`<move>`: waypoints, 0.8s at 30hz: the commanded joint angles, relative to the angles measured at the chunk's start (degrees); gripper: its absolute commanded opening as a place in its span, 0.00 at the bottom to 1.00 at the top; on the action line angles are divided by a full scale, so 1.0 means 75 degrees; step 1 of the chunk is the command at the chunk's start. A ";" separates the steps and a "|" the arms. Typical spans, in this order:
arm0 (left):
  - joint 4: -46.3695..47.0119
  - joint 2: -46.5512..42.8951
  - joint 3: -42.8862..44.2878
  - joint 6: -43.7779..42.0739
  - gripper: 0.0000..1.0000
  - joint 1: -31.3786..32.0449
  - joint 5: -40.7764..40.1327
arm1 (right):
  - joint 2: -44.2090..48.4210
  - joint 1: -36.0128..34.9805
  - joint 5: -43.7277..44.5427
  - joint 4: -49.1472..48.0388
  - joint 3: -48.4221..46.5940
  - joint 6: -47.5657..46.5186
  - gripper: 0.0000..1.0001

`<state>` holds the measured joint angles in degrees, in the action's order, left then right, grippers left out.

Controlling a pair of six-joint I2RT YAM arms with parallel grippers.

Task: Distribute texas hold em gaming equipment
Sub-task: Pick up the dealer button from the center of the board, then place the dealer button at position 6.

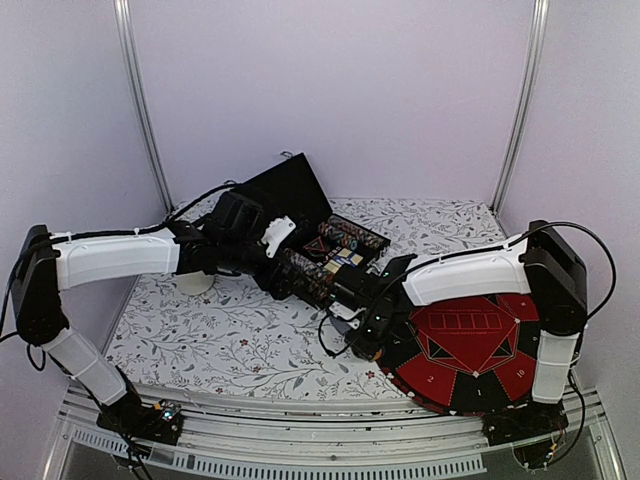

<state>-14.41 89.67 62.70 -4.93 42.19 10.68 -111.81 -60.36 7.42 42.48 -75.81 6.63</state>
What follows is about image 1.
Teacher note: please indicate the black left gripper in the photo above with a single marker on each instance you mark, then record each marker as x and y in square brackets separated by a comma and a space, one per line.
[282, 289]

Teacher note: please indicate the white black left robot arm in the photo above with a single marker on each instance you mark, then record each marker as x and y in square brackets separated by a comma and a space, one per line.
[103, 264]

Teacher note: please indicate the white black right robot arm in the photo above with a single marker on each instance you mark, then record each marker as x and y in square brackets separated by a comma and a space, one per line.
[538, 262]

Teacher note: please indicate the blue boxed card deck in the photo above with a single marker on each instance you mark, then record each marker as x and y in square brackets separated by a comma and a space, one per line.
[348, 257]

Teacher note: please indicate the front row poker chips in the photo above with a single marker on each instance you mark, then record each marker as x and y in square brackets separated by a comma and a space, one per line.
[312, 283]

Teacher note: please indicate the row poker chips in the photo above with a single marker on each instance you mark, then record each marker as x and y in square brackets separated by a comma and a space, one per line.
[350, 234]
[312, 283]

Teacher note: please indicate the open black poker chip case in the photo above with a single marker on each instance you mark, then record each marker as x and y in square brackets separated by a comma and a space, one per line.
[288, 189]

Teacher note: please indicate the grey card deck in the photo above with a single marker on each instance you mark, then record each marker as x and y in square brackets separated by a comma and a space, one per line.
[342, 327]

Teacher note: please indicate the back row poker chips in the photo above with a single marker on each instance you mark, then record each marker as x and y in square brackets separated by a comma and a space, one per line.
[350, 234]

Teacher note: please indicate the floral white table mat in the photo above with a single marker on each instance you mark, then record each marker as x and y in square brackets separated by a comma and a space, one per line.
[234, 339]

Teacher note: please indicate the round red black poker mat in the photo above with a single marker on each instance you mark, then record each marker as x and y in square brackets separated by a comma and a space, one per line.
[467, 356]

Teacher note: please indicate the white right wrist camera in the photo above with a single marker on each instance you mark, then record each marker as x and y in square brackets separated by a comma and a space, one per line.
[339, 311]

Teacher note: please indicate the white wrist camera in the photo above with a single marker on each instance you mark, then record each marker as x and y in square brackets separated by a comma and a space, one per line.
[339, 311]
[275, 233]

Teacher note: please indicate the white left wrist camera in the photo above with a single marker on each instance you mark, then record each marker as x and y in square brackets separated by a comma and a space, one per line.
[275, 233]

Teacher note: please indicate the left aluminium frame post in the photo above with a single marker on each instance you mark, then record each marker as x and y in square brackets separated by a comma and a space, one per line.
[124, 25]

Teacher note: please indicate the aluminium frame post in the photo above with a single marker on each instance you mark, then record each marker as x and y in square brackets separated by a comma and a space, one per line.
[535, 46]
[124, 25]

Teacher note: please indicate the right aluminium frame post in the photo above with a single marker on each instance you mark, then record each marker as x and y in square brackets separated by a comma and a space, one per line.
[535, 46]

